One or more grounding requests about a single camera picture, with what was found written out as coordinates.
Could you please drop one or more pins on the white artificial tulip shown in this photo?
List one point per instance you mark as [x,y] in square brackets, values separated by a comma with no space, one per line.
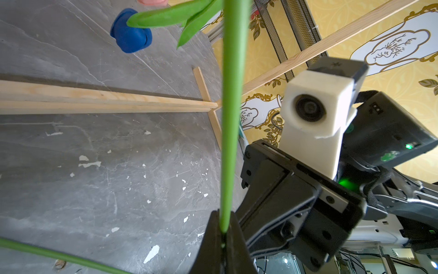
[236,28]

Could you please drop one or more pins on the wooden clothes rack frame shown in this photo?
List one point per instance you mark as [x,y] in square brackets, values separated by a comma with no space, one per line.
[22,98]

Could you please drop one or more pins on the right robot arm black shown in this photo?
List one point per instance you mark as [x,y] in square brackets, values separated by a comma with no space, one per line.
[291,207]

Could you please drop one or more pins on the blue artificial tulip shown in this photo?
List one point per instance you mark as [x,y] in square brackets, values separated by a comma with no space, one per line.
[132,30]

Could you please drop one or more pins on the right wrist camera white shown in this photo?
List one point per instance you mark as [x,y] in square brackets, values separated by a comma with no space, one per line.
[317,108]

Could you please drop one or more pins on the pink artificial tulip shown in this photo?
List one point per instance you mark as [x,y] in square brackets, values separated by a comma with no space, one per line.
[153,2]

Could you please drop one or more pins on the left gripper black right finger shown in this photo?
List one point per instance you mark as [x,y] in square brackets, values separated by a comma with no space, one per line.
[237,259]

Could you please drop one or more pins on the yellow artificial tulip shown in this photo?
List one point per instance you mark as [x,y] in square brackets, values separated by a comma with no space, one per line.
[22,247]

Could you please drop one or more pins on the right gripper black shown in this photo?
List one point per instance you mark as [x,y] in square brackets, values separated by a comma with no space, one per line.
[290,207]

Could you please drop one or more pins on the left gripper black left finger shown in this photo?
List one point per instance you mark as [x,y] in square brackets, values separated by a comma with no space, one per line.
[209,257]

